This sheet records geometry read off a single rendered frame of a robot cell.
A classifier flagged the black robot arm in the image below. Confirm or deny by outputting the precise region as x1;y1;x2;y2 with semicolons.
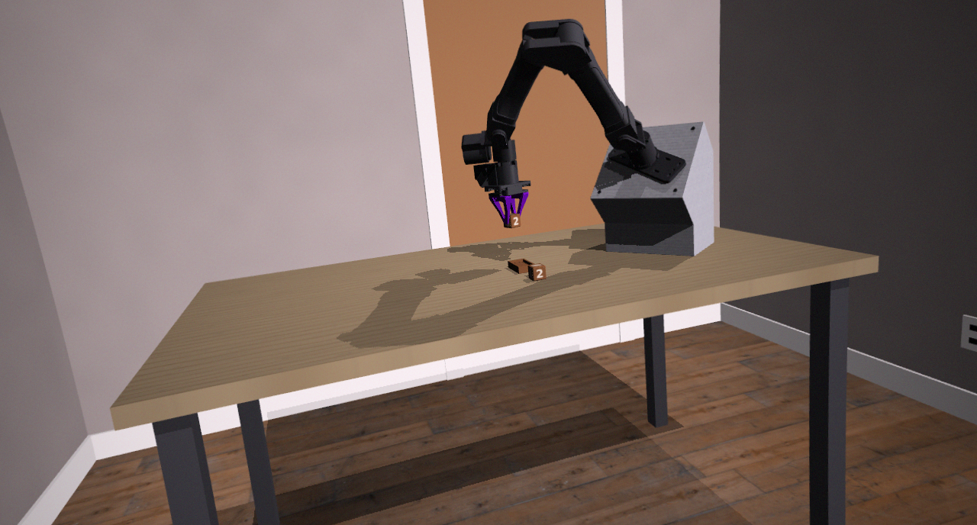
461;19;686;188

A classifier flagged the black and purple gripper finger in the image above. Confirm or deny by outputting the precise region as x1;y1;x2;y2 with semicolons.
489;195;511;224
511;192;529;216

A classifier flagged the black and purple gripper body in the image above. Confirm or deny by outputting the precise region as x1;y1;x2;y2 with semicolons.
484;160;531;196

